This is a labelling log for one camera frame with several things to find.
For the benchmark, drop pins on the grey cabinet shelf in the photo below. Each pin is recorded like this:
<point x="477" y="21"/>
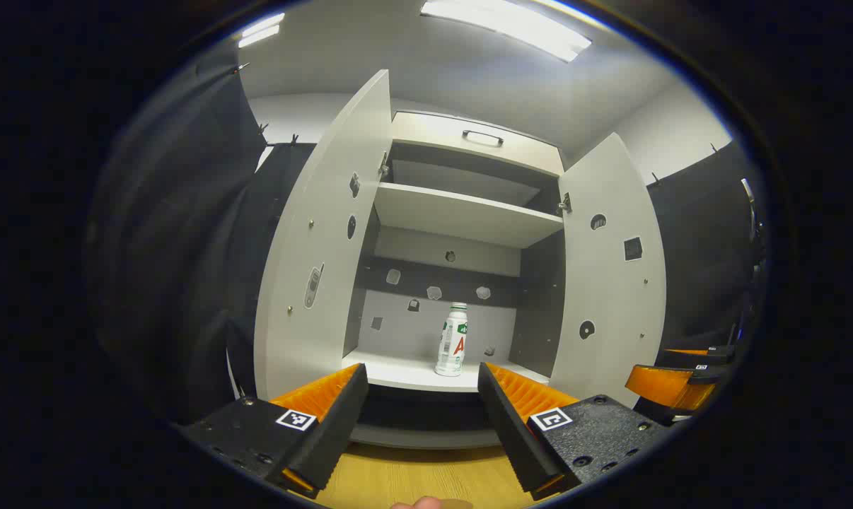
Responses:
<point x="398" y="367"/>
<point x="462" y="212"/>

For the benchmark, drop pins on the white bottle with green label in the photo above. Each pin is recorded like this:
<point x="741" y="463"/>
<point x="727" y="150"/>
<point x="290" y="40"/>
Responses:
<point x="452" y="346"/>

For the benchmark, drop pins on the black backdrop cloth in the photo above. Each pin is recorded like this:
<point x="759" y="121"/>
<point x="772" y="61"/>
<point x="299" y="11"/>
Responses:
<point x="702" y="247"/>
<point x="179" y="247"/>

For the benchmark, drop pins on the grey cabinet with dark interior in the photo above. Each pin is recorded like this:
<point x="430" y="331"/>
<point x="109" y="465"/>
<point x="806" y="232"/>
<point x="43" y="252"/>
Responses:
<point x="469" y="159"/>

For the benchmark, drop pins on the grey cabinet door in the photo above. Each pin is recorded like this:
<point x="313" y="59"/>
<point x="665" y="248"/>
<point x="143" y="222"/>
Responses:
<point x="610" y="304"/>
<point x="327" y="233"/>

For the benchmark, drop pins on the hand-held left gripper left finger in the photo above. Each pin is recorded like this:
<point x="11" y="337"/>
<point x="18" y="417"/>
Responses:
<point x="338" y="424"/>

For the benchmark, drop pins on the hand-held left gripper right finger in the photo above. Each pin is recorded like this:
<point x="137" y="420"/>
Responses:
<point x="511" y="431"/>

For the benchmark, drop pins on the metal door hinge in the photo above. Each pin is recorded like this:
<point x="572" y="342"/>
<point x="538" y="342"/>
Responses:
<point x="565" y="204"/>
<point x="384" y="165"/>

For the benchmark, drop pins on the short ceiling light panel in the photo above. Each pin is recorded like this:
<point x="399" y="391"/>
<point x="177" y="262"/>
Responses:
<point x="260" y="30"/>

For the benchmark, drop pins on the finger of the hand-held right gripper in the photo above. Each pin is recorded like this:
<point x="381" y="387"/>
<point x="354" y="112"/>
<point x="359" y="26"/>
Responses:
<point x="709" y="353"/>
<point x="663" y="387"/>

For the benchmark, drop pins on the long ceiling light panel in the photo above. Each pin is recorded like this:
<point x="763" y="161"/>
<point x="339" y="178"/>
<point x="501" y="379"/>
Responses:
<point x="511" y="28"/>

